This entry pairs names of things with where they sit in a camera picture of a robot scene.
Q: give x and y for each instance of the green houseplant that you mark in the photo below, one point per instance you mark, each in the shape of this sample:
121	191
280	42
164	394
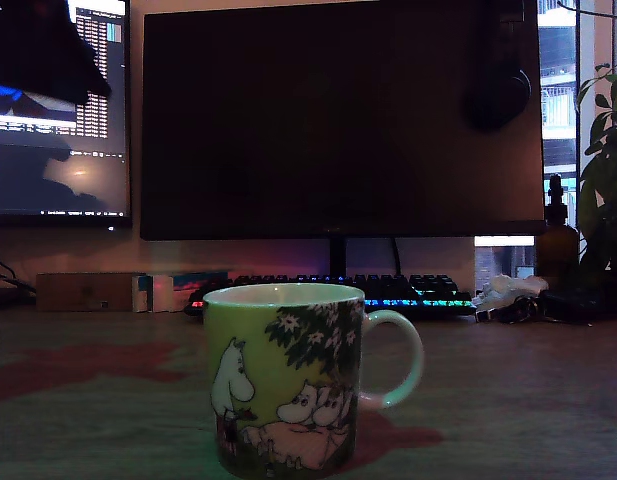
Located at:
605	200

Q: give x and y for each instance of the brown glass pump bottle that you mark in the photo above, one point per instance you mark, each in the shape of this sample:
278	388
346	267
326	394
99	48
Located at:
557	245

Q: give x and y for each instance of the black pouch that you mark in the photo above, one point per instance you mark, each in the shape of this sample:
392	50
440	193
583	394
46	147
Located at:
573	302

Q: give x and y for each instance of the green cartoon print mug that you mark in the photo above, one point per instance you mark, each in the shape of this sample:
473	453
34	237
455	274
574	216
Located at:
268	360

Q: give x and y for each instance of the brown cardboard box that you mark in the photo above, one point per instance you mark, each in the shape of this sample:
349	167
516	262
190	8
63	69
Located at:
73	292

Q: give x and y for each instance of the dark key bunch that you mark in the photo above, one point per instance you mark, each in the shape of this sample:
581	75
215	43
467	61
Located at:
518	307

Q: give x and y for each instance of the black backlit keyboard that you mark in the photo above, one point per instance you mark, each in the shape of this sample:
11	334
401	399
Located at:
428	295

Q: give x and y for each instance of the black monitor stand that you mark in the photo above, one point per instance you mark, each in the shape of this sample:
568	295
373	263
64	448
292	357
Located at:
338	257

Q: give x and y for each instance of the blue and white carton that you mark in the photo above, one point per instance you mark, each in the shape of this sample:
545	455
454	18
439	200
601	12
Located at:
162	295
142	295
193	285

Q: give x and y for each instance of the crumpled white tissue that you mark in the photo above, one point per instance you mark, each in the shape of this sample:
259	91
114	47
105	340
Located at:
508	287

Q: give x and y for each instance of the large dark computer monitor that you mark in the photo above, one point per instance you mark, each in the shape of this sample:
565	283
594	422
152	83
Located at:
338	125

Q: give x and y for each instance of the black headphones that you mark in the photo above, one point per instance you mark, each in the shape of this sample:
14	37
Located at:
498	105

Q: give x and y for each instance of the lit computer monitor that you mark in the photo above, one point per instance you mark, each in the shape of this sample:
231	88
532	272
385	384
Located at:
38	175

